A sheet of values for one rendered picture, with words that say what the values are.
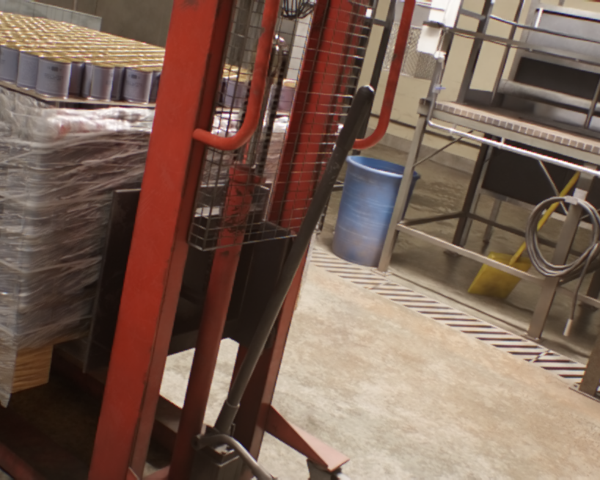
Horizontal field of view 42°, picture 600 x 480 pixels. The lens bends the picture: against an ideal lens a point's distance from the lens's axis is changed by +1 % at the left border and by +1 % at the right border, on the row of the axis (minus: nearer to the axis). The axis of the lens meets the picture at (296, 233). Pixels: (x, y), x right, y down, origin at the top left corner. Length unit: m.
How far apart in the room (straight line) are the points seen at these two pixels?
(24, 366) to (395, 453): 1.47
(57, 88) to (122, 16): 3.90
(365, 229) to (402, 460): 2.24
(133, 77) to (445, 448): 1.85
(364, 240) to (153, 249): 3.18
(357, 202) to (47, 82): 3.30
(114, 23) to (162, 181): 4.00
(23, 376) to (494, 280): 3.47
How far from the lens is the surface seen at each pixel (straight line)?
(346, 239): 4.93
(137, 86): 1.94
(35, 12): 3.99
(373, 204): 4.83
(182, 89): 1.73
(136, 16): 5.57
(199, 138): 1.69
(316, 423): 2.96
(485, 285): 4.95
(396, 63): 2.04
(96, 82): 1.86
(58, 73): 1.79
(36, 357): 1.96
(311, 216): 1.84
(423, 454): 2.99
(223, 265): 2.01
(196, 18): 1.72
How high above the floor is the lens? 1.41
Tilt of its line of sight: 15 degrees down
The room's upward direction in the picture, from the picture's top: 13 degrees clockwise
